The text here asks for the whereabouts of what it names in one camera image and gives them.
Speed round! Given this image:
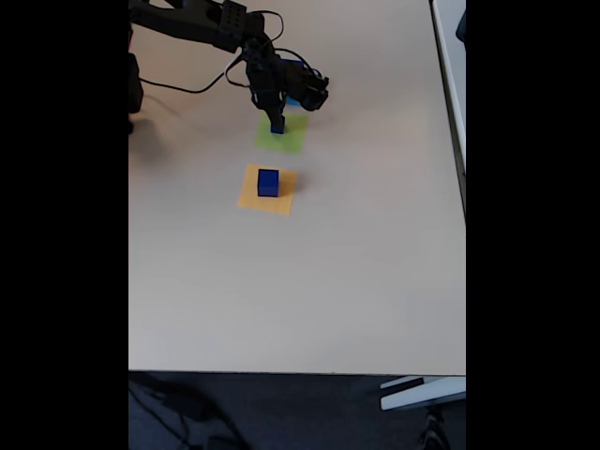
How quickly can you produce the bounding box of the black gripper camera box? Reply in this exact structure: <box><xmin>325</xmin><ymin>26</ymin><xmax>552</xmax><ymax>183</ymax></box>
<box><xmin>299</xmin><ymin>74</ymin><xmax>330</xmax><ymax>113</ymax></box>

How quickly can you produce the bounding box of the medium blue cube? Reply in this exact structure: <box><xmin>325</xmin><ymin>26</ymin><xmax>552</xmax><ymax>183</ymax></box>
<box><xmin>257</xmin><ymin>169</ymin><xmax>281</xmax><ymax>198</ymax></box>

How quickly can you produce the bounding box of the white table foot bar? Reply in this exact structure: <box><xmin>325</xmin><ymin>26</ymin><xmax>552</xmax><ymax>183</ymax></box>
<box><xmin>378</xmin><ymin>375</ymin><xmax>467</xmax><ymax>412</ymax></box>

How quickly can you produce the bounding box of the orange paper square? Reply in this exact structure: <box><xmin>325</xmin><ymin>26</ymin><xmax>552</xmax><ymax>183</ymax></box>
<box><xmin>237</xmin><ymin>162</ymin><xmax>299</xmax><ymax>217</ymax></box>

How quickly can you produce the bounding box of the black floor cable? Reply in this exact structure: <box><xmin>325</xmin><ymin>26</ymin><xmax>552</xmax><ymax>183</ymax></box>
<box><xmin>128</xmin><ymin>374</ymin><xmax>245</xmax><ymax>450</ymax></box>

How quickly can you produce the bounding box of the green paper square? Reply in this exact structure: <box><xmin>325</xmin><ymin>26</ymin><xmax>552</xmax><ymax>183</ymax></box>
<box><xmin>254</xmin><ymin>113</ymin><xmax>310</xmax><ymax>156</ymax></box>

